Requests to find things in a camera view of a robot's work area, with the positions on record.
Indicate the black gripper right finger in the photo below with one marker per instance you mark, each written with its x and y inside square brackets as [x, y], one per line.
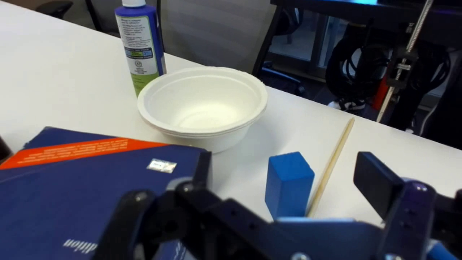
[404, 211]

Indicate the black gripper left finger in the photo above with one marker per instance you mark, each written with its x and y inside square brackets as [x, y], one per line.
[127, 225]

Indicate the blue rectangular block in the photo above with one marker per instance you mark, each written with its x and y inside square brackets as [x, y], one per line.
[289, 185]

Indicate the blue book with orange stripe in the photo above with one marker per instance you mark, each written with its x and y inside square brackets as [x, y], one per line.
[72, 192]

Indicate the thin wooden stick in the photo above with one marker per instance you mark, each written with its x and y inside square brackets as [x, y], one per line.
[332, 163]

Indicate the black clamp with orange tips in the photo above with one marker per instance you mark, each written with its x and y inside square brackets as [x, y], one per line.
[382, 94]

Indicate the white paper bowl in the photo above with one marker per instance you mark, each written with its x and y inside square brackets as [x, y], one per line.
[202, 103]

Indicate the blue bottle with white cap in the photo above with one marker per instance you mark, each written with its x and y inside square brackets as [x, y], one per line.
[139, 38]

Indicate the grey blue office chair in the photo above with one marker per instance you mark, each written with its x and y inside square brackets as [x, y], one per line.
[211, 33]

